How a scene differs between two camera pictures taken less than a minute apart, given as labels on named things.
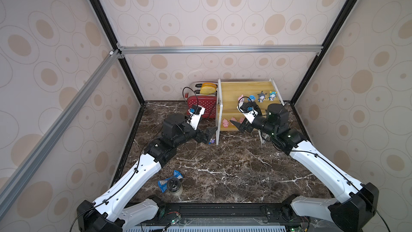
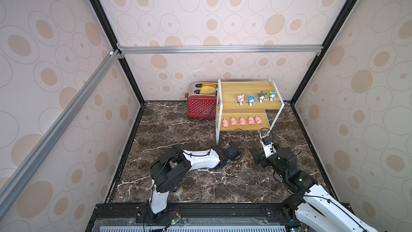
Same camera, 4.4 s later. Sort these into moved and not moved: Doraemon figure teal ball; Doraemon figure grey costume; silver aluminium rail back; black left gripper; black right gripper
Moved: black left gripper; black right gripper
Not moved: silver aluminium rail back; Doraemon figure teal ball; Doraemon figure grey costume
